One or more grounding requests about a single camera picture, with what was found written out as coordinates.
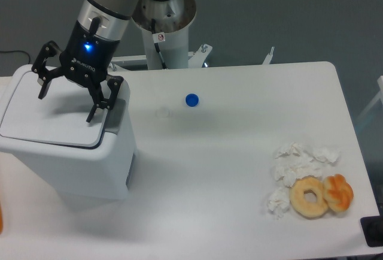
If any white frame at right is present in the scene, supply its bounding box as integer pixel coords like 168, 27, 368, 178
355, 76, 382, 132

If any black device at corner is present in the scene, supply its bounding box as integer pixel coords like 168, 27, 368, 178
360, 216, 382, 247

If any blue bottle cap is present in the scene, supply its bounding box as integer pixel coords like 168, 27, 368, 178
185, 93, 199, 107

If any white trash can lid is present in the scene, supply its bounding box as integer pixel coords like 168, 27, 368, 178
1, 65, 107, 148

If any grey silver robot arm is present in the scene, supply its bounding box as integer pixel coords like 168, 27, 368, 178
32, 0, 196, 116

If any small crumpled white tissue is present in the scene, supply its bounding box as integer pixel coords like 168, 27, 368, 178
267, 187, 290, 219

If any plain ring donut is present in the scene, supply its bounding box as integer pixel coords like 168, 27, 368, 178
289, 177, 329, 219

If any black cable on floor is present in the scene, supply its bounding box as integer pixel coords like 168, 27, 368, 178
0, 50, 32, 65

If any orange object at edge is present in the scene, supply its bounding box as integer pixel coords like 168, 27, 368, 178
0, 202, 4, 234

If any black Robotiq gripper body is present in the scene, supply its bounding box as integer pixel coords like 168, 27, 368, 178
59, 20, 120, 87

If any white trash can body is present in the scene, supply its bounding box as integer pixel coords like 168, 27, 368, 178
1, 82, 137, 199

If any orange glazed twisted donut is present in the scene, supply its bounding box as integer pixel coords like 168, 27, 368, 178
323, 174, 354, 213

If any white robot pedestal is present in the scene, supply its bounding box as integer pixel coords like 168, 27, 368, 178
110, 17, 214, 71

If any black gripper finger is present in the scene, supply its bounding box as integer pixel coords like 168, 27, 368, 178
31, 41, 64, 99
86, 75, 124, 123

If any large crumpled white tissue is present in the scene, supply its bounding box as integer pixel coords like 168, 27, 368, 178
272, 142, 341, 188

